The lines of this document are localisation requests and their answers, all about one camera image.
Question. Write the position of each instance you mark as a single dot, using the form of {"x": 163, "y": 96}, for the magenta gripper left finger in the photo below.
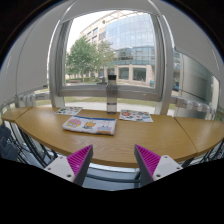
{"x": 79, "y": 163}

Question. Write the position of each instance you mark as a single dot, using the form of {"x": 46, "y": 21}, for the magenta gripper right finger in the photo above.
{"x": 147, "y": 162}

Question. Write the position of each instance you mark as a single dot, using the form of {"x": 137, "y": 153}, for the white patterned towel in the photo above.
{"x": 102, "y": 126}

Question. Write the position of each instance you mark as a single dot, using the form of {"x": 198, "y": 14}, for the right sticker sheet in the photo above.
{"x": 132, "y": 115}

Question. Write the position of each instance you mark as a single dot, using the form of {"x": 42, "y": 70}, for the sticker sheet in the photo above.
{"x": 69, "y": 110}
{"x": 132, "y": 115}

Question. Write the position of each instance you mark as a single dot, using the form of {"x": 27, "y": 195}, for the left sticker sheet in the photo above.
{"x": 69, "y": 110}

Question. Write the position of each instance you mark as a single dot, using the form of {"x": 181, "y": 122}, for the dark chair at left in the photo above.
{"x": 7, "y": 150}

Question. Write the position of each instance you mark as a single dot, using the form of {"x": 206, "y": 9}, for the clear water bottle black cap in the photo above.
{"x": 111, "y": 95}

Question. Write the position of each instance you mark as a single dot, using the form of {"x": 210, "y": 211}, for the grey window frame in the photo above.
{"x": 112, "y": 55}

